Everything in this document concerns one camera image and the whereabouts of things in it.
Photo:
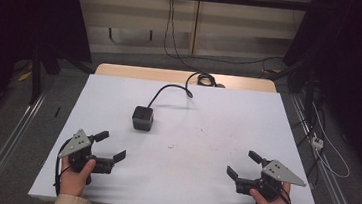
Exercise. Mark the black cube socket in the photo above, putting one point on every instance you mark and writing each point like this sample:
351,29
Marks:
143,118

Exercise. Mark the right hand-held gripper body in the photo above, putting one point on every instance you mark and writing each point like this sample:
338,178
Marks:
279,173

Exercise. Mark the black metal stand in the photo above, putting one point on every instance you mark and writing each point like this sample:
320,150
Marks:
36,74
309,94

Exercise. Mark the person's left hand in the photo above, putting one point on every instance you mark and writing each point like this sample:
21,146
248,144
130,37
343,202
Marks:
73,178

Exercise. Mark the metal floor rail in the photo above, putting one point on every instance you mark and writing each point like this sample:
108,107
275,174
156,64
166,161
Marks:
3,155
337,197

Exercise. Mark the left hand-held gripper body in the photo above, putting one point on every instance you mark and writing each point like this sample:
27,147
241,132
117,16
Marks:
77,144

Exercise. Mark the yellow floor tape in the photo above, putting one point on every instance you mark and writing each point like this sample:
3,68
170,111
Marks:
24,75

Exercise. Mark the dark curtain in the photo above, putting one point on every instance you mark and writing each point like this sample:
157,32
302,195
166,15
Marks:
358,48
16,16

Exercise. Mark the white power strip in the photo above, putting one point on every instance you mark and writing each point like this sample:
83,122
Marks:
317,142

